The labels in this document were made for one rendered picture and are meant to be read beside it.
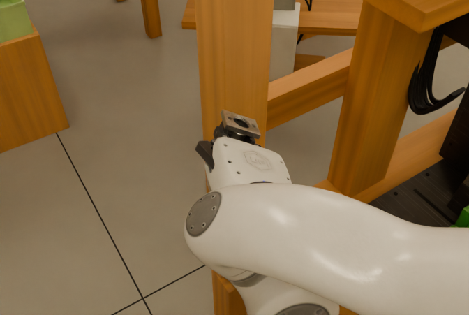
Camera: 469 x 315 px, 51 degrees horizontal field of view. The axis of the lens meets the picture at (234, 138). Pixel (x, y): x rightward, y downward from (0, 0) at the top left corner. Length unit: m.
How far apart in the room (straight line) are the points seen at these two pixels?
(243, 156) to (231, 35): 0.21
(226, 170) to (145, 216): 1.88
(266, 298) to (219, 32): 0.43
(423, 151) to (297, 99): 0.59
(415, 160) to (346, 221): 1.15
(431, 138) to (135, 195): 1.49
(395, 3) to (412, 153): 0.75
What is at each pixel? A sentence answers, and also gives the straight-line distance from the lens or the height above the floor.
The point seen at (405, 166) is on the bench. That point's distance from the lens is 1.51.
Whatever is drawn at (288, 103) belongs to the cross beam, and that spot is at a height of 1.24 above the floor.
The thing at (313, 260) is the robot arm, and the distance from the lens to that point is 0.38.
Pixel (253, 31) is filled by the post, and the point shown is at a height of 1.53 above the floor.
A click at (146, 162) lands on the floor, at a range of 2.67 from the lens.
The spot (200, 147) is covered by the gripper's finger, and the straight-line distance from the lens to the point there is 0.64.
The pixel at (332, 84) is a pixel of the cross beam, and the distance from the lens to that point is 1.15.
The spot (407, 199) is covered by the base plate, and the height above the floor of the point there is 0.90.
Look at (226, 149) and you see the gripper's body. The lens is 0.61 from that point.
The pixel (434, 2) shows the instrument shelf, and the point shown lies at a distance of 0.88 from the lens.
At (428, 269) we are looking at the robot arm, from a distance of 0.38.
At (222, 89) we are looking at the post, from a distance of 0.81.
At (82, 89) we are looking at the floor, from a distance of 3.22.
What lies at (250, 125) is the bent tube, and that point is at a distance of 0.70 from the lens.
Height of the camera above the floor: 1.94
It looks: 45 degrees down
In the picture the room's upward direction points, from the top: straight up
